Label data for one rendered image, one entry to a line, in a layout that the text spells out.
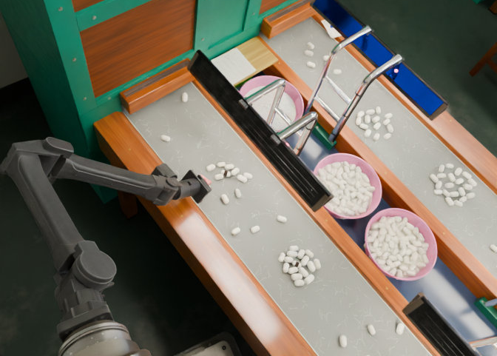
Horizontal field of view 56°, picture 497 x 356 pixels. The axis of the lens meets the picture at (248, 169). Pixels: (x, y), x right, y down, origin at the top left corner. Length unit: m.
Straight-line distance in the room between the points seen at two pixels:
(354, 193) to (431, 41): 2.00
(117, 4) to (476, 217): 1.48
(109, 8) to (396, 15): 2.55
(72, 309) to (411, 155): 1.46
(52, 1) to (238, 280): 0.97
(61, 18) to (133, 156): 0.55
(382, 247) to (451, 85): 1.86
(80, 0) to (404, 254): 1.33
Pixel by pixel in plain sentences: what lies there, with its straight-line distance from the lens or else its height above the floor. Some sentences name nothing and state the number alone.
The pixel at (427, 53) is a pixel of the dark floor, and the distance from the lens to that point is 3.50.
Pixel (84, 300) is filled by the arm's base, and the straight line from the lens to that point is 0.91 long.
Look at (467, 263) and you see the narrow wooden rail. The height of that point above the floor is 0.76.
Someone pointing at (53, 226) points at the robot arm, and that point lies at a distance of 1.03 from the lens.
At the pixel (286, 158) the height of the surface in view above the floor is 1.10.
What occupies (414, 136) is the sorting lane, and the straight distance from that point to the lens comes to 2.03.
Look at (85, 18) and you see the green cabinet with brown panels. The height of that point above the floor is 1.25.
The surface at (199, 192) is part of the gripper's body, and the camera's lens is 1.55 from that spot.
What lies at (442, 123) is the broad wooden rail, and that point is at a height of 0.76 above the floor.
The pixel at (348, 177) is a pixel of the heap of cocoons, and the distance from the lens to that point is 1.82.
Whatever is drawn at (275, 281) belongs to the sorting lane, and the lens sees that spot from 1.59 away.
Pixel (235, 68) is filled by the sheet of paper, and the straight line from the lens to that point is 1.92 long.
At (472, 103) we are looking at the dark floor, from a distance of 3.40.
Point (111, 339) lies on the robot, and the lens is 0.84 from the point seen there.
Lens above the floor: 2.25
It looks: 62 degrees down
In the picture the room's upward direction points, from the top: 19 degrees clockwise
